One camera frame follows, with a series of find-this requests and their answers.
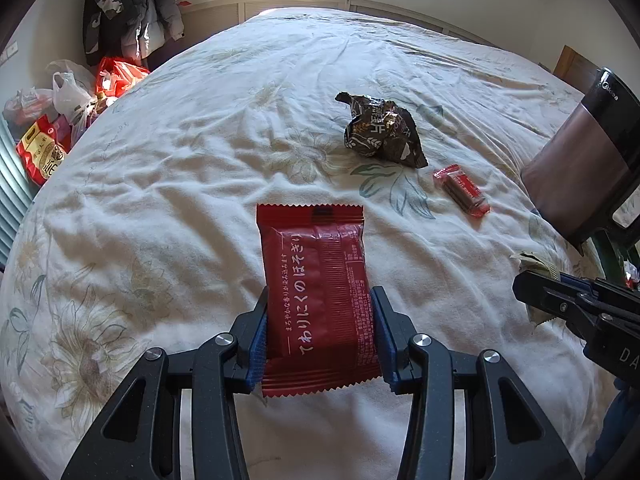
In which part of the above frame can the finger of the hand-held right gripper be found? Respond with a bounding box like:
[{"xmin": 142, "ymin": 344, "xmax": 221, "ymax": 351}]
[
  {"xmin": 512, "ymin": 270, "xmax": 598, "ymax": 333},
  {"xmin": 559, "ymin": 271, "xmax": 640, "ymax": 311}
]

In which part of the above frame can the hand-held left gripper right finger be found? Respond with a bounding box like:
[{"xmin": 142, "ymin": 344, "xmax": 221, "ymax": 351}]
[{"xmin": 370, "ymin": 285, "xmax": 583, "ymax": 480}]

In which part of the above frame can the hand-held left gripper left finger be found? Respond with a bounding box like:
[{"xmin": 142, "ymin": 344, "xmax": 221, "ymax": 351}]
[{"xmin": 60, "ymin": 285, "xmax": 273, "ymax": 480}]

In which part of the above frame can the small green snack packet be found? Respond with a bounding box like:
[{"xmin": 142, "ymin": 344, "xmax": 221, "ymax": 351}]
[{"xmin": 509, "ymin": 251, "xmax": 563, "ymax": 333}]

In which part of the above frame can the green tray box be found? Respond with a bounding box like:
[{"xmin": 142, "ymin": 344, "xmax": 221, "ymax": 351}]
[{"xmin": 592, "ymin": 237, "xmax": 640, "ymax": 291}]

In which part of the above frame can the dark red snack packet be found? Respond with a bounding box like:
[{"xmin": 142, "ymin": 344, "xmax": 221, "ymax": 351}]
[{"xmin": 256, "ymin": 202, "xmax": 383, "ymax": 399}]

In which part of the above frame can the small red candy bar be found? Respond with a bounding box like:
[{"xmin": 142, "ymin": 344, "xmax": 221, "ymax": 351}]
[{"xmin": 432, "ymin": 164, "xmax": 491, "ymax": 218}]

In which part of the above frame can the brown snack packet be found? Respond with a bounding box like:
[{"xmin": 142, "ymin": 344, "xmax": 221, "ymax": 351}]
[{"xmin": 335, "ymin": 91, "xmax": 429, "ymax": 170}]

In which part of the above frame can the person's right hand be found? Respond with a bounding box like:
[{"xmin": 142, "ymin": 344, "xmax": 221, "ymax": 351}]
[{"xmin": 600, "ymin": 377, "xmax": 640, "ymax": 473}]

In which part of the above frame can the brown and black electric kettle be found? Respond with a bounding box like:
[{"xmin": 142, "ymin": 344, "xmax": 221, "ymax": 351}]
[{"xmin": 520, "ymin": 66, "xmax": 640, "ymax": 256}]

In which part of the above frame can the wooden headboard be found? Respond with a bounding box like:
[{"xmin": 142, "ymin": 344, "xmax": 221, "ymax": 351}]
[{"xmin": 552, "ymin": 45, "xmax": 601, "ymax": 93}]

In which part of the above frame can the light blue suitcase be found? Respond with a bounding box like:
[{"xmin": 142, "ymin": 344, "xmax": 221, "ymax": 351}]
[{"xmin": 0, "ymin": 120, "xmax": 38, "ymax": 271}]

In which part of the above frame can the yellow and red rice bag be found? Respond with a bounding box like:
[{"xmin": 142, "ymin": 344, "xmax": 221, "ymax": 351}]
[{"xmin": 16, "ymin": 115, "xmax": 68, "ymax": 188}]

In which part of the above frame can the white plastic bag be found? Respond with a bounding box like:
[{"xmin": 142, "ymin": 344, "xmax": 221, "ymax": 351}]
[{"xmin": 52, "ymin": 71, "xmax": 98, "ymax": 121}]

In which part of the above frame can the clear plastic bag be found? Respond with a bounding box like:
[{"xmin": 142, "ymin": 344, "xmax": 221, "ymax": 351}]
[{"xmin": 2, "ymin": 87, "xmax": 56, "ymax": 126}]

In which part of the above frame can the black camouflage jacket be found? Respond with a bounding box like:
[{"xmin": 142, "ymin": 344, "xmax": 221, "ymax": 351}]
[{"xmin": 82, "ymin": 0, "xmax": 146, "ymax": 67}]

